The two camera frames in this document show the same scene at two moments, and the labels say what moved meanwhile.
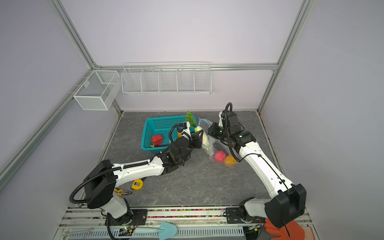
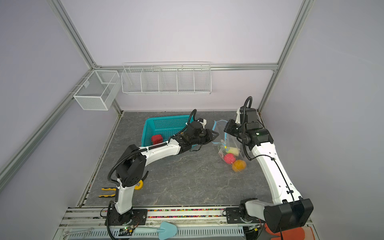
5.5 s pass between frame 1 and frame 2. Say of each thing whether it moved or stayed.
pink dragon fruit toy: moved
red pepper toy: stayed
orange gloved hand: stayed
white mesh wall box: stayed
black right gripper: moved
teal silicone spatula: stayed
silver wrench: stayed
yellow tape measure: stayed
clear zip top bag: moved
